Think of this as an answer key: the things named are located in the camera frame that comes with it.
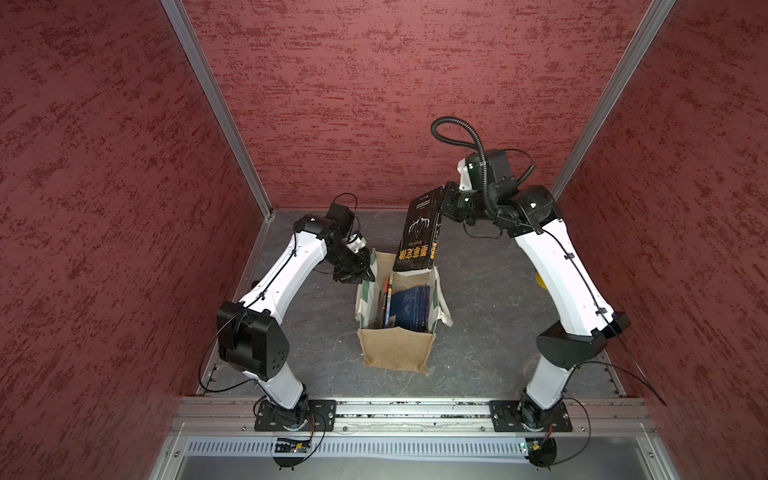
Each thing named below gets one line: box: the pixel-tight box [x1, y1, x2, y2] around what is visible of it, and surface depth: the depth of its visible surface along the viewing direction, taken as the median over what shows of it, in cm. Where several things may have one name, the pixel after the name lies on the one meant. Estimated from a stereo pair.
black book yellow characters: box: [393, 185, 445, 271], surface depth 72 cm
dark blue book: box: [389, 286, 430, 333], surface depth 88 cm
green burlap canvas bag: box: [355, 250, 454, 374], surface depth 80 cm
